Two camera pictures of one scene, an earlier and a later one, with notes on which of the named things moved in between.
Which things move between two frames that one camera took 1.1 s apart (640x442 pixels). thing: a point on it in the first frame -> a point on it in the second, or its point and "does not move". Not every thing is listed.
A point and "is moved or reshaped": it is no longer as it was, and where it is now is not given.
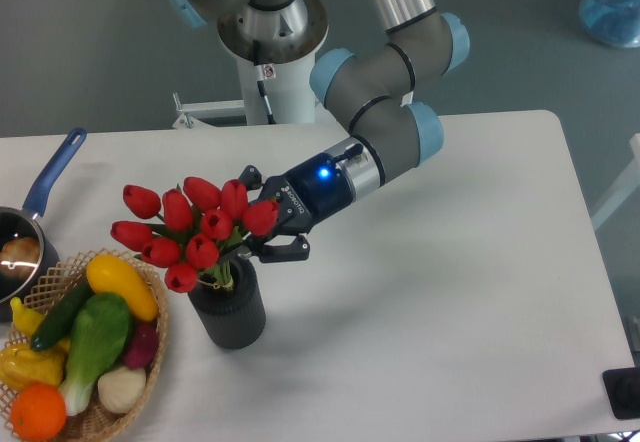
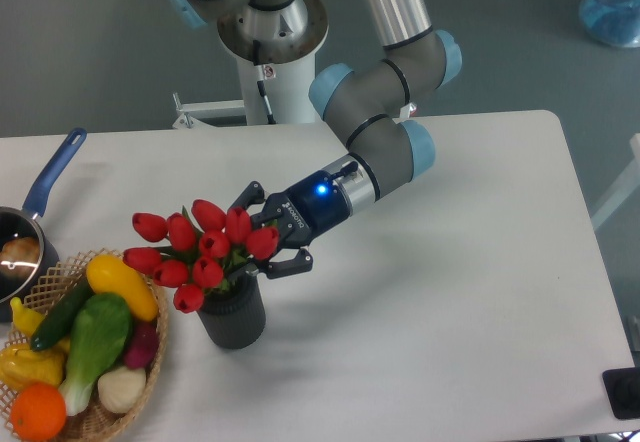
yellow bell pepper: x=21 y=365 does not move
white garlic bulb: x=120 y=389 does not move
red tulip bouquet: x=188 y=231 is moved or reshaped
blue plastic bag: x=610 y=9 does not move
